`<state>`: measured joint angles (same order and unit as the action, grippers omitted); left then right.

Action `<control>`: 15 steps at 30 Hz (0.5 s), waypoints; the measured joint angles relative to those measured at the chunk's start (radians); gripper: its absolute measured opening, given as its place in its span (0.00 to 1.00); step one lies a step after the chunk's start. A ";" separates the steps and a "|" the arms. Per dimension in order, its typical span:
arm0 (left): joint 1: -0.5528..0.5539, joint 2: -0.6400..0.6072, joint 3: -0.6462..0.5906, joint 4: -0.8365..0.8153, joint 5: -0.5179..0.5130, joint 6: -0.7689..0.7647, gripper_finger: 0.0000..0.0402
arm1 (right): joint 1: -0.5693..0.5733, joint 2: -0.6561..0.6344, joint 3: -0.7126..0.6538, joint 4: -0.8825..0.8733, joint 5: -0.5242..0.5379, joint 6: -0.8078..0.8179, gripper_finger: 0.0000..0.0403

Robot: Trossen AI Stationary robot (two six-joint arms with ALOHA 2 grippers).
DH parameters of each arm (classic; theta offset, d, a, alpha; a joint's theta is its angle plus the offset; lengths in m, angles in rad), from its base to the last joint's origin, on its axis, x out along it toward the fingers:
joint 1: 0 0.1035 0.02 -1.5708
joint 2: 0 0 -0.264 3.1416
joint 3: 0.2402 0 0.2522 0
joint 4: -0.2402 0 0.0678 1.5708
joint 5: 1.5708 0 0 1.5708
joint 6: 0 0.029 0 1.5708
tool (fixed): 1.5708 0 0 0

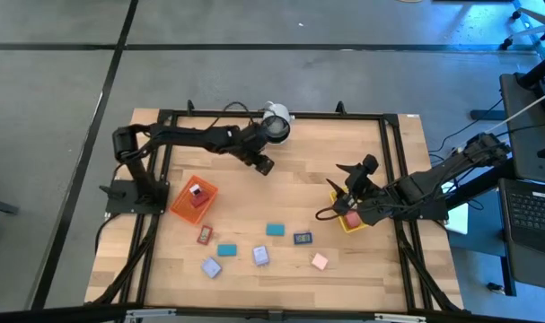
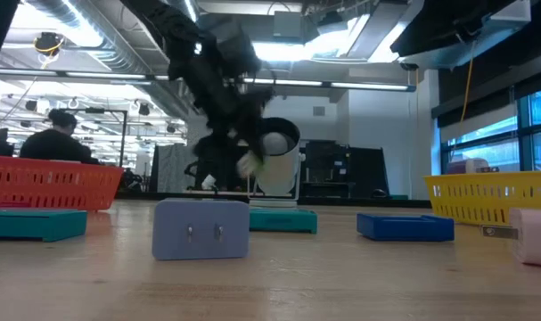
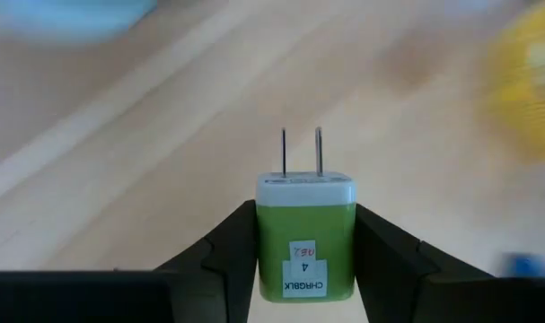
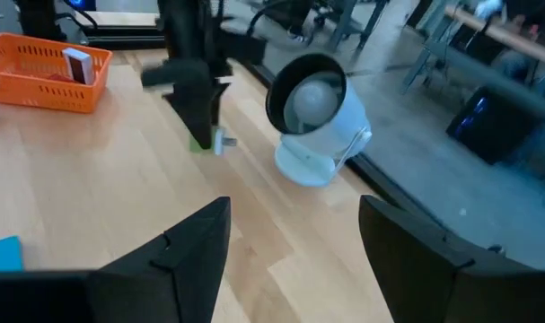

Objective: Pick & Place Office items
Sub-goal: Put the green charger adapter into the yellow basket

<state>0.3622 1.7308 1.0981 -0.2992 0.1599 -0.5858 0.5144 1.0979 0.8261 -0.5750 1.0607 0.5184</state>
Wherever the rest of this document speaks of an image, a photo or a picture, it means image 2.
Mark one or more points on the small black dome object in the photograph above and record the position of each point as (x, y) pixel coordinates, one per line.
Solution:
(379, 194)

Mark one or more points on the grey curtain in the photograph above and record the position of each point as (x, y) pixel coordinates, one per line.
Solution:
(176, 169)

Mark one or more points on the black equipment cabinet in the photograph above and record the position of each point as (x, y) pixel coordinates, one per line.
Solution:
(341, 169)

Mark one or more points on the orange plastic basket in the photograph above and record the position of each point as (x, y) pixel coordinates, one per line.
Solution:
(51, 187)

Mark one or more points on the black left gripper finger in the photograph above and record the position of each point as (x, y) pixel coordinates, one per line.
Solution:
(261, 142)
(236, 142)

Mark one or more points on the grey ceiling box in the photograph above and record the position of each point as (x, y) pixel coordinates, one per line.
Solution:
(288, 24)

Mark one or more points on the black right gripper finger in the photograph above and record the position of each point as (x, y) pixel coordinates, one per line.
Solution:
(439, 27)

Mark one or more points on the long LED light bar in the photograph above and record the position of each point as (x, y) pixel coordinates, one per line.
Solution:
(368, 85)

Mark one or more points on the lavender charger with prongs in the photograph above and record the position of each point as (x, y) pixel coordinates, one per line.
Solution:
(176, 223)

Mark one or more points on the blue framed small device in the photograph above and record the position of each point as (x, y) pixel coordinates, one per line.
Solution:
(404, 228)

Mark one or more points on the pink charger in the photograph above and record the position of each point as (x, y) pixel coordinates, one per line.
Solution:
(535, 236)

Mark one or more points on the yellow plastic basket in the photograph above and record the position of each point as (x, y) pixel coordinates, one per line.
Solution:
(484, 196)

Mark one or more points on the black track spotlight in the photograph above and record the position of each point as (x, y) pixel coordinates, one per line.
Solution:
(30, 105)
(144, 109)

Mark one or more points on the person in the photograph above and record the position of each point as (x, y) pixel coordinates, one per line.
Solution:
(134, 178)
(56, 145)

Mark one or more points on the large glass window wall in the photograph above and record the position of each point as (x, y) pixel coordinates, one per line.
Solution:
(537, 151)

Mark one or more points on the teal box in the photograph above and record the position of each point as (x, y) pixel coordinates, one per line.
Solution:
(34, 225)
(288, 221)

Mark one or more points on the white paper object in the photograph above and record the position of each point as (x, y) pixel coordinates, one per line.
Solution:
(209, 182)

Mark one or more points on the black partition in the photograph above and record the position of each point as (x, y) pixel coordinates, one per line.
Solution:
(210, 169)

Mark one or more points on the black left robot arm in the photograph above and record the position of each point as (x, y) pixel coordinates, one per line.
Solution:
(172, 22)

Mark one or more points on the black aluminium table frame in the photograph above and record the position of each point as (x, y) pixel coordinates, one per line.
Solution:
(337, 201)

